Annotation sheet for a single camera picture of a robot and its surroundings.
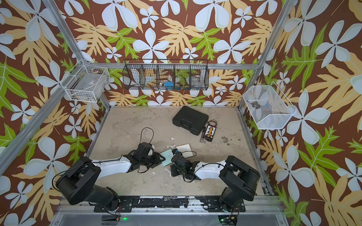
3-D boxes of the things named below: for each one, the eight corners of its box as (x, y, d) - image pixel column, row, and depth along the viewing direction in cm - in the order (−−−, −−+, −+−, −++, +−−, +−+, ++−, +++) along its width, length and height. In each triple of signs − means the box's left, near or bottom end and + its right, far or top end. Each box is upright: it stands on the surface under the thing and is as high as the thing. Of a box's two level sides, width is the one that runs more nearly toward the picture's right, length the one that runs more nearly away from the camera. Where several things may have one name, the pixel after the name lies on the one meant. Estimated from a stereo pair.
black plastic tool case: (171, 123, 111) (171, 119, 107) (183, 108, 121) (183, 104, 117) (199, 136, 103) (200, 132, 99) (209, 119, 113) (210, 115, 109)
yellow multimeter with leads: (203, 140, 102) (204, 138, 100) (208, 120, 114) (208, 118, 112) (214, 142, 101) (215, 140, 99) (217, 122, 113) (218, 120, 111)
